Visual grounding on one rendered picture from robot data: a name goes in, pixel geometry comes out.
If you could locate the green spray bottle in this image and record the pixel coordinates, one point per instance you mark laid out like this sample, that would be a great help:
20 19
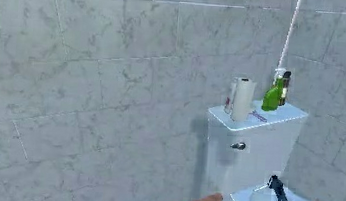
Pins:
272 98

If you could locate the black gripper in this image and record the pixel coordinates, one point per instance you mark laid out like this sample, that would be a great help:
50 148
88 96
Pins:
279 191

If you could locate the dark brown bottle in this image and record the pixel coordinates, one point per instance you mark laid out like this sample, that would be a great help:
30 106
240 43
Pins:
284 92

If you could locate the grey flush lever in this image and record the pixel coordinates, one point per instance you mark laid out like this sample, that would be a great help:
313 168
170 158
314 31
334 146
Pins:
238 146

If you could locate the white spray can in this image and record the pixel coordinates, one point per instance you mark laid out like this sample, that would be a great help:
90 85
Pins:
229 100

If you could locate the white toilet paper roll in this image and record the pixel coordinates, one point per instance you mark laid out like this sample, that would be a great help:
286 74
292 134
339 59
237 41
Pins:
242 99

